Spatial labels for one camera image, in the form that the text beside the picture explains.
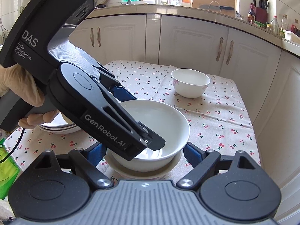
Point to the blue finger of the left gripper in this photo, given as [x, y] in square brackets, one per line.
[135, 136]
[120, 93]

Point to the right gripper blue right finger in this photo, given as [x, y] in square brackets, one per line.
[193, 154]

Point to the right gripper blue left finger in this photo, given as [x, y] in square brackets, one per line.
[95, 153]

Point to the fruit plate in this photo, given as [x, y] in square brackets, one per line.
[59, 126]

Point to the kitchen cleaver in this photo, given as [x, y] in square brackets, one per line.
[216, 8]

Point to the left gloved hand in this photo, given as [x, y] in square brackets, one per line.
[22, 83]

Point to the cherry print tablecloth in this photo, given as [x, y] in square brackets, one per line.
[218, 119]

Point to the green snack package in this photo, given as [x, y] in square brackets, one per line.
[10, 165]

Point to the white lower cabinets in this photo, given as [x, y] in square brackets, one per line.
[266, 77]

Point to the dark soy sauce bottle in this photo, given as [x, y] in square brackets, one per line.
[251, 14]

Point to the clear oil bottle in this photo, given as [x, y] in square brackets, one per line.
[275, 25]

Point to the red knife block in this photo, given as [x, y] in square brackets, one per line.
[260, 10]

